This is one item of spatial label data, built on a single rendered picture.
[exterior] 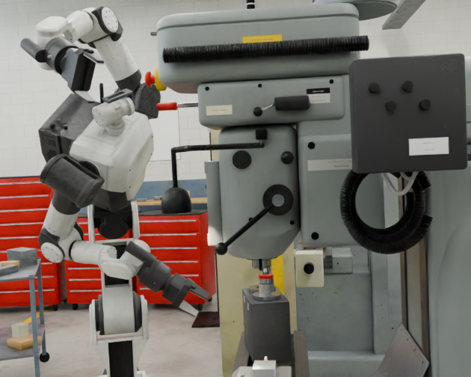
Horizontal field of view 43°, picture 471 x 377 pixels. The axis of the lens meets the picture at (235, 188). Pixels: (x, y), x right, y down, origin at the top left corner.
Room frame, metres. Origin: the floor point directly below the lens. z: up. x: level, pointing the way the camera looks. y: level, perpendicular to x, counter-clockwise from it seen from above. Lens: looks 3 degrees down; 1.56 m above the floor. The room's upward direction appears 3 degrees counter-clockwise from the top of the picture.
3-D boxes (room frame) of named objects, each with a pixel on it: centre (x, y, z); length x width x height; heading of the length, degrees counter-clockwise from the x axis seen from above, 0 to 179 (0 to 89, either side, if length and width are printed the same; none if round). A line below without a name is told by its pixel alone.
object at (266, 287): (1.84, -0.08, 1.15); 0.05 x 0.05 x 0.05
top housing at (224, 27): (1.47, -0.07, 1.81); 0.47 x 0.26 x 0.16; 85
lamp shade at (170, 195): (1.43, 0.14, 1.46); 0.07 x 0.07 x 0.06
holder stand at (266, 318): (1.89, -0.08, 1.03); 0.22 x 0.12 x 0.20; 6
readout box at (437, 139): (1.12, -0.33, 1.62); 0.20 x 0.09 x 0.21; 85
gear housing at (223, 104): (1.47, -0.10, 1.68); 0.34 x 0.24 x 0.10; 85
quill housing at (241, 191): (1.47, -0.06, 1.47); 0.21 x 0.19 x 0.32; 175
